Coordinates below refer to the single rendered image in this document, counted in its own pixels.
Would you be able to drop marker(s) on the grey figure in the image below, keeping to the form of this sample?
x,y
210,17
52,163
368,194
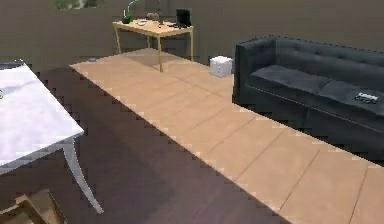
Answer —
x,y
153,16

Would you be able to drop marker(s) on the white cube box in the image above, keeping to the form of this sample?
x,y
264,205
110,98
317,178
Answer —
x,y
221,66

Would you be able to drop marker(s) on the light wooden desk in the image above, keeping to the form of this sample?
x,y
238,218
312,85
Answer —
x,y
156,30

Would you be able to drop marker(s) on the black laptop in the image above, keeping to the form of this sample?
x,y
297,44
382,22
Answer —
x,y
183,18

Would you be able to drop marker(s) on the green desk lamp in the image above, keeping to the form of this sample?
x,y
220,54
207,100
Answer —
x,y
127,15

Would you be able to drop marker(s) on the dark grey sofa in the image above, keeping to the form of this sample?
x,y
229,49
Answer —
x,y
310,90

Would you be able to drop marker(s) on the window with green view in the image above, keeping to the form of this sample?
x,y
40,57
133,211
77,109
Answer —
x,y
78,3

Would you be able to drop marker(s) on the white marble table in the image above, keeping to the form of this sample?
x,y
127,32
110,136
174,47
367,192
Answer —
x,y
30,116

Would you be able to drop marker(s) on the white remote control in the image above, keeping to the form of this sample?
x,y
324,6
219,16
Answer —
x,y
366,97

